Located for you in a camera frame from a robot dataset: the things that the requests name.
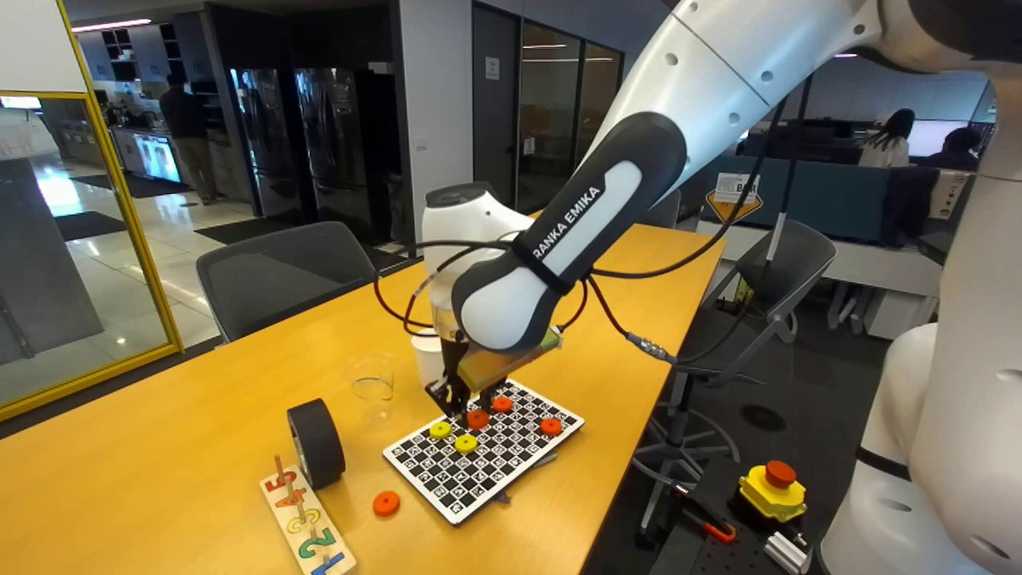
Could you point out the grey office chair right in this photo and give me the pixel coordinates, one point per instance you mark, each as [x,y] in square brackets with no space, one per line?
[747,309]

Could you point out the black white checkered calibration board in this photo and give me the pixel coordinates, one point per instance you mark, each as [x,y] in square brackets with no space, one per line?
[462,472]

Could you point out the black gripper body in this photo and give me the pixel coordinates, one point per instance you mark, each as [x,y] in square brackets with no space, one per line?
[447,391]

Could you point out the grey office chair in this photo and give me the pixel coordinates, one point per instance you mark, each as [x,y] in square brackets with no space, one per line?
[267,279]
[747,309]

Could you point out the orange ring board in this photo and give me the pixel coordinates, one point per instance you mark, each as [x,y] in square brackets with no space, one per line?
[501,403]

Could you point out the grey office chair left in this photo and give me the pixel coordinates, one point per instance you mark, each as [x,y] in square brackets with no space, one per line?
[267,279]

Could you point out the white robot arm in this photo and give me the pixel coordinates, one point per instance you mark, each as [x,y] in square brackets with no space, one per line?
[938,479]

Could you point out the wooden number puzzle board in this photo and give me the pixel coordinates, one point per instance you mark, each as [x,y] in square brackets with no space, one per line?
[305,526]

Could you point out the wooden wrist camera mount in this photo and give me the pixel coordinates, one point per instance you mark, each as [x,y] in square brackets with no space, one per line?
[485,367]

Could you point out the black tape roll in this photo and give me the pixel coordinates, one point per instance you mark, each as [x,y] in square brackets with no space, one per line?
[316,441]

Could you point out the clear plastic cup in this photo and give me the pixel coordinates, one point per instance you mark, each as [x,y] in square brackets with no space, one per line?
[371,386]

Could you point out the white paper cup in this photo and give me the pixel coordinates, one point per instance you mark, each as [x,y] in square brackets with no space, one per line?
[430,355]

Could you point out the yellow red emergency stop button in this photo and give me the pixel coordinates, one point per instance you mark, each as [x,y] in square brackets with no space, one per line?
[774,490]

